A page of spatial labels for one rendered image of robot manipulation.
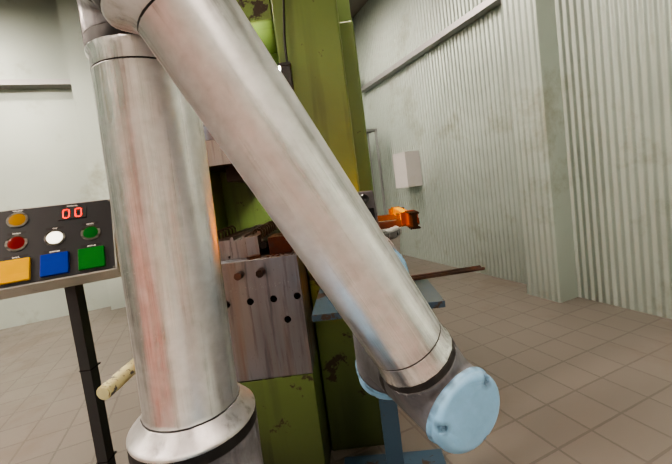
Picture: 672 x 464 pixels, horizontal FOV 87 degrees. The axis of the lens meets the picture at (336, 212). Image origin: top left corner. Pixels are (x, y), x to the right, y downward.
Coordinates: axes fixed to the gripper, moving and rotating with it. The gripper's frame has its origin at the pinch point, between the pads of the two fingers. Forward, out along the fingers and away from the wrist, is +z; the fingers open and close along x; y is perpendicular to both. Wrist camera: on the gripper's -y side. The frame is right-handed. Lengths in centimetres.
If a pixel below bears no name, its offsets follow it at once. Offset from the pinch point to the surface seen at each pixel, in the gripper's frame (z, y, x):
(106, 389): 12, 39, -82
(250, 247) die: 45, 7, -44
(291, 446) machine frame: 39, 83, -37
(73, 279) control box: 23, 8, -96
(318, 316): 19.1, 26.9, -17.6
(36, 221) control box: 26, -12, -108
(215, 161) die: 44, -26, -52
